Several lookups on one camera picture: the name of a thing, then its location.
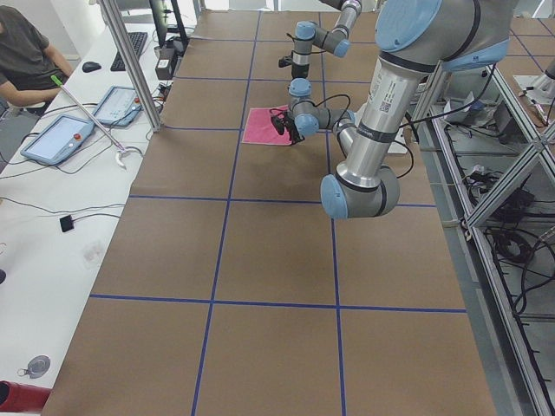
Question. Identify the black computer mouse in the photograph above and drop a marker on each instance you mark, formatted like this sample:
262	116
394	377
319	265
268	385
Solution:
88	67

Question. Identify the small black square device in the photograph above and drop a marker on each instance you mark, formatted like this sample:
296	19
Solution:
67	223

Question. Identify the black box with label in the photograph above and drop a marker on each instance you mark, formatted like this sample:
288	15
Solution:
166	64

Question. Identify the black monitor stand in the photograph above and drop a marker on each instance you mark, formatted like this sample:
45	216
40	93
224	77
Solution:
169	27

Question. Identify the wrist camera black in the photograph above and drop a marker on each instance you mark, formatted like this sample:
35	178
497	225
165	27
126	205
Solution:
278	119
285	61

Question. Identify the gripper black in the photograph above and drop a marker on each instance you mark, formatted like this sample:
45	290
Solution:
293	131

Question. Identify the aluminium frame post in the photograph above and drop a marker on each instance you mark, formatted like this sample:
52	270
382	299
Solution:
118	30

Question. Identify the white pedestal column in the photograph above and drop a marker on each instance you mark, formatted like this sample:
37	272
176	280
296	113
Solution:
401	138

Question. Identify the pink and grey towel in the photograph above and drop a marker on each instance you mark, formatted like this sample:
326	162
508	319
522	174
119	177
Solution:
259	129

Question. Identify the near teach pendant tablet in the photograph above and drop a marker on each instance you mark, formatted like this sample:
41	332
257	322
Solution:
59	140

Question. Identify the seated person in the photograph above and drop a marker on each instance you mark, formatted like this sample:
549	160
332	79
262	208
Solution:
28	61

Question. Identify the teach pendant tablet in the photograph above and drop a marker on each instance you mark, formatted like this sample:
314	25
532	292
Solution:
118	107
59	140

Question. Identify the aluminium side frame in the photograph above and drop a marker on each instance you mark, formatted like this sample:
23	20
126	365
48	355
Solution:
488	139

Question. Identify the red object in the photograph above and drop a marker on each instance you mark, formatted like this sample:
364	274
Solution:
22	398

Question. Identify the far teach pendant tablet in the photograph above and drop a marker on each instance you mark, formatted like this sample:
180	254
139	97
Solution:
118	107

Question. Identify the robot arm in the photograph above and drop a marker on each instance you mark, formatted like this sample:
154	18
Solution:
414	37
309	34

